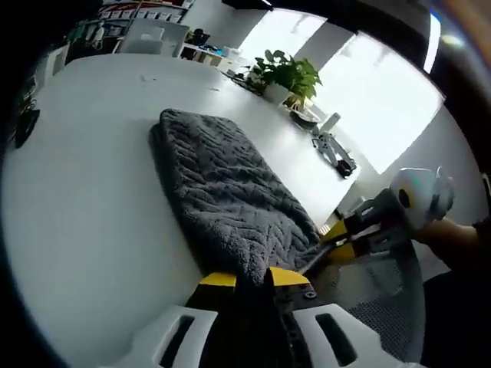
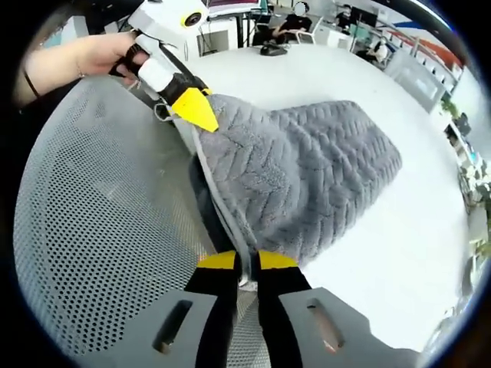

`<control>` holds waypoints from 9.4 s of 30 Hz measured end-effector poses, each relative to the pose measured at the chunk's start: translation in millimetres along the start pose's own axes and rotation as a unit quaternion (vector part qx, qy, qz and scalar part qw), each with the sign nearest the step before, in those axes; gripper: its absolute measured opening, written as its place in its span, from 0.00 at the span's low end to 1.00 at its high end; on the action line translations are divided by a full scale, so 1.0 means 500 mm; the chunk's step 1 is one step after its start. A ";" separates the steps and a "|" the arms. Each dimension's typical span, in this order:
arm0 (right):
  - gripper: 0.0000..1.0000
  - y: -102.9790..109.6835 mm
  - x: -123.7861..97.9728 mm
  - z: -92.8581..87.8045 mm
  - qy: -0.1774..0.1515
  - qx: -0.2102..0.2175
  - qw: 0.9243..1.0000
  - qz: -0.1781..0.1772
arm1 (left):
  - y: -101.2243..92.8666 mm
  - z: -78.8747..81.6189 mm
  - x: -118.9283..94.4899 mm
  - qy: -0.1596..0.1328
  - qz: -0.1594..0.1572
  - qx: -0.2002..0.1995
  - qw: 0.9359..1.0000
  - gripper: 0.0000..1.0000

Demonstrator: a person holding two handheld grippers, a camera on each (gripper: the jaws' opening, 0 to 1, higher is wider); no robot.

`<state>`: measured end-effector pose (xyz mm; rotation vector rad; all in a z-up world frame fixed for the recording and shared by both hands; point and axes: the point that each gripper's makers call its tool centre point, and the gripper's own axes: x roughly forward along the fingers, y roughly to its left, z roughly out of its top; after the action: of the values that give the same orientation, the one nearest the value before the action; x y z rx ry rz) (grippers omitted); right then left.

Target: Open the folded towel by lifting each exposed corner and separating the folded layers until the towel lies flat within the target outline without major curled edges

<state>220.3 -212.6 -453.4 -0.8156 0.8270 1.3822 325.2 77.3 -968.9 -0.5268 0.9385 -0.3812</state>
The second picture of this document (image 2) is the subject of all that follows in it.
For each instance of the grey towel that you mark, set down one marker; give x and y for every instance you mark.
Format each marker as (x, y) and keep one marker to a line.
(299, 165)

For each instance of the person's left hand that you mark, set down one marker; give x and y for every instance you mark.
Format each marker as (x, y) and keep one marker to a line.
(103, 55)

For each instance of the white desk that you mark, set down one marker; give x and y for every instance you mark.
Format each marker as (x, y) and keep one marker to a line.
(220, 38)

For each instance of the black desk device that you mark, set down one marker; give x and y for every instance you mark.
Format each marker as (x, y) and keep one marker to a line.
(273, 50)

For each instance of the white office chair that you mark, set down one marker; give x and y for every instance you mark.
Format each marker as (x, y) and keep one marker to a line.
(307, 36)

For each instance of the grey mesh office chair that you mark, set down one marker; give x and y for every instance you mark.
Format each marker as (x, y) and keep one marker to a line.
(96, 211)

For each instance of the grey backed office chair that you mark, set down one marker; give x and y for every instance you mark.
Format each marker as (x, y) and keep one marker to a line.
(414, 78)

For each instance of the shelf with white boxes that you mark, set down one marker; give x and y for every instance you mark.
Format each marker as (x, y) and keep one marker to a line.
(437, 71)

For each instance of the small green plant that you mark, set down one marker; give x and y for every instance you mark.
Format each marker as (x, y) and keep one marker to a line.
(449, 109)

